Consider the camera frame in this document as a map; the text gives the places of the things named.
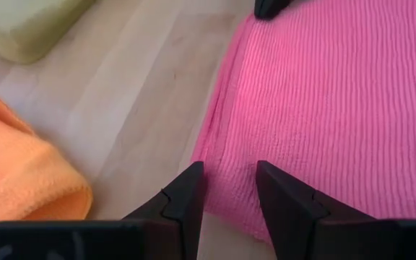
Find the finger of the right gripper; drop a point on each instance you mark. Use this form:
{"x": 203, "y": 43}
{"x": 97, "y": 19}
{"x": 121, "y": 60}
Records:
{"x": 269, "y": 7}

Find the yellow translucent plastic bin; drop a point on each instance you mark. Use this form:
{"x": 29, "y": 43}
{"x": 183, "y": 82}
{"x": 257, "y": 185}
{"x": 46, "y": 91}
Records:
{"x": 24, "y": 25}

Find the pink microfiber towel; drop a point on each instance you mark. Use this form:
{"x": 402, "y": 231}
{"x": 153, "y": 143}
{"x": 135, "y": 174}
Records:
{"x": 338, "y": 108}

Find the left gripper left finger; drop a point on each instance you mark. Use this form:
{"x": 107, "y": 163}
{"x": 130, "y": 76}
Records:
{"x": 85, "y": 242}

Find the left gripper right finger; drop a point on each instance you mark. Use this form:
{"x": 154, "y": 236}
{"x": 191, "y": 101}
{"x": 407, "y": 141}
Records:
{"x": 338, "y": 242}

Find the orange microfiber towel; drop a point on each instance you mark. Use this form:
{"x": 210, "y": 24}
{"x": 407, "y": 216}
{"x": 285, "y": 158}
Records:
{"x": 20, "y": 173}

